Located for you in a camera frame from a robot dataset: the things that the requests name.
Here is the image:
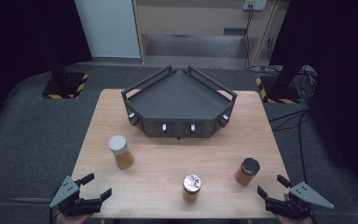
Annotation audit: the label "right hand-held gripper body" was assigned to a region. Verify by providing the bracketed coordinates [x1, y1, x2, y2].
[265, 181, 336, 221]

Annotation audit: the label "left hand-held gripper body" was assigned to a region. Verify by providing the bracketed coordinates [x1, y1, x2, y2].
[48, 175, 104, 218]

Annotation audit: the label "black lid spice jar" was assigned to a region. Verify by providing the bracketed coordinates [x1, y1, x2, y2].
[233, 157, 261, 187]

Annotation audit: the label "white lid spice jar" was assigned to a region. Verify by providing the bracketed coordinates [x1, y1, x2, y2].
[107, 134, 135, 171]

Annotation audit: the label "silver lid spice jar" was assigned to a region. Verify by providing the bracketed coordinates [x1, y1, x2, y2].
[181, 173, 203, 203]

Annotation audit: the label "dark grey corner rack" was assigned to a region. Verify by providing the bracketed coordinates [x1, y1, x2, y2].
[120, 64, 238, 140]

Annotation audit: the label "person's right hand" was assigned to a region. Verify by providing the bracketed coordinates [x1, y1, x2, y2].
[274, 215, 315, 224]

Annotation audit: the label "person's left hand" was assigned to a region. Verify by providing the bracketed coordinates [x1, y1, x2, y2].
[54, 214, 91, 224]

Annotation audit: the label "black stand with striped base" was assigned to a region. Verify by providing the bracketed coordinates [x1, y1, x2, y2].
[255, 55, 303, 105]
[41, 0, 90, 100]

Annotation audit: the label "black curtain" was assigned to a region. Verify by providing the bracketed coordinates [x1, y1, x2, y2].
[0, 0, 93, 138]
[269, 0, 358, 202]

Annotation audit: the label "white panel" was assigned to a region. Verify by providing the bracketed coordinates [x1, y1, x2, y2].
[74, 0, 142, 59]

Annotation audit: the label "black floor cable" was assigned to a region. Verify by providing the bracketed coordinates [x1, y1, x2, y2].
[268, 108, 310, 185]

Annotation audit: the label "tangled black cables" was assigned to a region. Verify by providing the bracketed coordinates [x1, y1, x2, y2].
[293, 64, 319, 101]

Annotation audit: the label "black outlet cable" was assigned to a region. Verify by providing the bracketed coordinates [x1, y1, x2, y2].
[241, 5, 273, 73]

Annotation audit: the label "white wall outlet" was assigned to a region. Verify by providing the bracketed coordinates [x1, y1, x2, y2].
[242, 0, 268, 11]

